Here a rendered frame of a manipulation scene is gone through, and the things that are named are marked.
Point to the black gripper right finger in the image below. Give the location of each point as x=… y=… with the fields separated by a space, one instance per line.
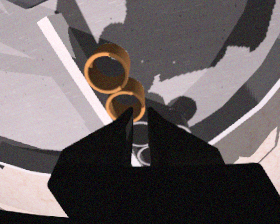
x=170 y=145

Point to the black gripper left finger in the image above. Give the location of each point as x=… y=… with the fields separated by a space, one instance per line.
x=111 y=144

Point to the bronze bushing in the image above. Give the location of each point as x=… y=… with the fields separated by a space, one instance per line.
x=132 y=87
x=103 y=83

